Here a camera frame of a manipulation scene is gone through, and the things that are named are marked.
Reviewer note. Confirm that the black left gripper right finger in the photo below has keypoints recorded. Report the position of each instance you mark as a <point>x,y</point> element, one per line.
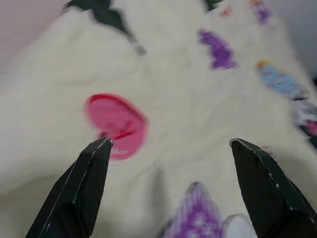
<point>270,196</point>

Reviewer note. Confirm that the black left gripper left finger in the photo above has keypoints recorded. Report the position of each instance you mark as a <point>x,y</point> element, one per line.
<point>81,188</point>

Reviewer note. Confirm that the cream cartoon print blanket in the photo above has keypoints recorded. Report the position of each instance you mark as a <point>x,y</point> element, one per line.
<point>173,99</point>

